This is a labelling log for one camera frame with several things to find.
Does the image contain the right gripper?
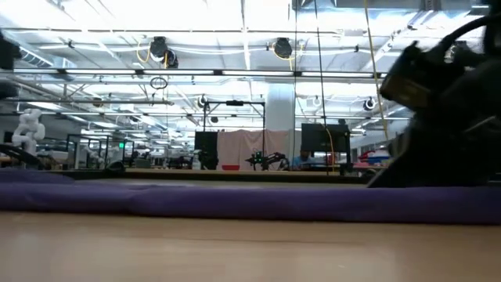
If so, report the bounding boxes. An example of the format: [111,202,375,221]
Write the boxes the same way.
[367,0,501,188]

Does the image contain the purple towel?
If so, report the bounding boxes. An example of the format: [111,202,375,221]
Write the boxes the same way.
[0,168,501,225]

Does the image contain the large black monitor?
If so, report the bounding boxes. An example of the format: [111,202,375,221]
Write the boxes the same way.
[301,123,351,154]

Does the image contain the person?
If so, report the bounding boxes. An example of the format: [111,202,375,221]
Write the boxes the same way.
[291,150,315,172]

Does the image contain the white round column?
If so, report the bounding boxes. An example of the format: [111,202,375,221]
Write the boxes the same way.
[265,82,295,132]

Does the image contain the pink cloth backdrop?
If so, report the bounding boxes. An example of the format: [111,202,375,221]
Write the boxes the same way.
[217,129,293,171]

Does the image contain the small black monitor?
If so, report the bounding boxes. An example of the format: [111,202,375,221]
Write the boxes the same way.
[194,131,219,153]

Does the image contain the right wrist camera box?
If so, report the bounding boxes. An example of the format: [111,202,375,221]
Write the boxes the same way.
[379,41,467,111]

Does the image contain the yellow hanging cable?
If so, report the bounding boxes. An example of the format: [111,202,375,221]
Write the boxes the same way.
[363,0,391,143]

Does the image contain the black right camera cable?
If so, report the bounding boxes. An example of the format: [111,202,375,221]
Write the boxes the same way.
[440,14,501,52]

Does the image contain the black hanging cable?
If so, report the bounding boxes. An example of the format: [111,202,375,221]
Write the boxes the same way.
[314,0,330,176]

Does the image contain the black overhead frame stand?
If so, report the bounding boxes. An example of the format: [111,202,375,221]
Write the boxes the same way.
[202,99,266,170]

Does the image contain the black framed glass enclosure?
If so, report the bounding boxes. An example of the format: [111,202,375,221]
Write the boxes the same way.
[66,133,136,170]

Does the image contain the black curved hose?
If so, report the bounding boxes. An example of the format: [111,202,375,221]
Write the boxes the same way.
[0,143,44,170]

